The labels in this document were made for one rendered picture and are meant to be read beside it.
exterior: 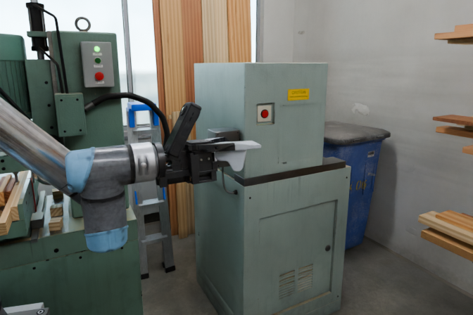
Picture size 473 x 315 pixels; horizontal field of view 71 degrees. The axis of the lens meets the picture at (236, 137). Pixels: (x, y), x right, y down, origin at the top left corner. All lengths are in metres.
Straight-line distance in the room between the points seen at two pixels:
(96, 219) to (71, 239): 0.77
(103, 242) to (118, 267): 0.83
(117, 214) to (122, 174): 0.08
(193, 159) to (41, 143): 0.29
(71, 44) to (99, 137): 0.36
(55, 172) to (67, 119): 0.58
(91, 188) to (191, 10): 2.42
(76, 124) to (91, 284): 0.63
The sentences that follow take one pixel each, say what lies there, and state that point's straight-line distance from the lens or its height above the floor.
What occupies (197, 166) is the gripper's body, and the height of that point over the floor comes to 1.20.
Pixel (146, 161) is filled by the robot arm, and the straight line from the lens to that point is 0.63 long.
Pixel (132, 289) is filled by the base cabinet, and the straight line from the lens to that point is 1.57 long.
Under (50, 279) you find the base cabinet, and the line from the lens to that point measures 1.49.
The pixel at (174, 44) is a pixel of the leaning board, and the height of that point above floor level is 1.56.
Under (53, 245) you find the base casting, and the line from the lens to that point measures 1.43.
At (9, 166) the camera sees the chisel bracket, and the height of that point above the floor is 1.03.
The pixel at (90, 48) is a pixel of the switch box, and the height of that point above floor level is 1.46.
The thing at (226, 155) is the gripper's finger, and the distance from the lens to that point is 0.66.
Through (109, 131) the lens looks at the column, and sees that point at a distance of 1.41.
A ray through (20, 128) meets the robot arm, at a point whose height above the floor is 1.28.
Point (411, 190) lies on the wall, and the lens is 2.68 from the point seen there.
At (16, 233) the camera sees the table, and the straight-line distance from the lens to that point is 1.35.
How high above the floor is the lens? 1.40
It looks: 12 degrees down
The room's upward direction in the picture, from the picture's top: straight up
